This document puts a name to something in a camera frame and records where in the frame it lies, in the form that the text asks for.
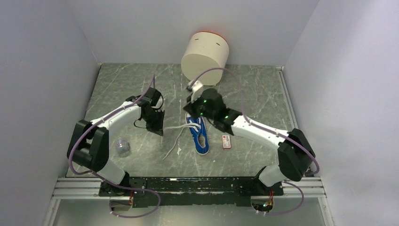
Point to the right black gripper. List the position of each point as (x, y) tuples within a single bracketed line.
[(190, 108)]

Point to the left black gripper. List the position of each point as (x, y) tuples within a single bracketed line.
[(157, 128)]

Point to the blue canvas sneaker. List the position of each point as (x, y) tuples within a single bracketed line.
[(198, 131)]

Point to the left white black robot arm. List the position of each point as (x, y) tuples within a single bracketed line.
[(89, 145)]

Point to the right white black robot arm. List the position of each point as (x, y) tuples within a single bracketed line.
[(294, 153)]

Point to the small red white box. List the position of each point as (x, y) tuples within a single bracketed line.
[(226, 142)]

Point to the cream cylindrical container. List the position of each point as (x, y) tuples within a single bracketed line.
[(205, 50)]

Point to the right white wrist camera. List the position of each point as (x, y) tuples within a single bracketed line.
[(195, 89)]

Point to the aluminium frame rail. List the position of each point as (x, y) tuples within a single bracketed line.
[(88, 188)]

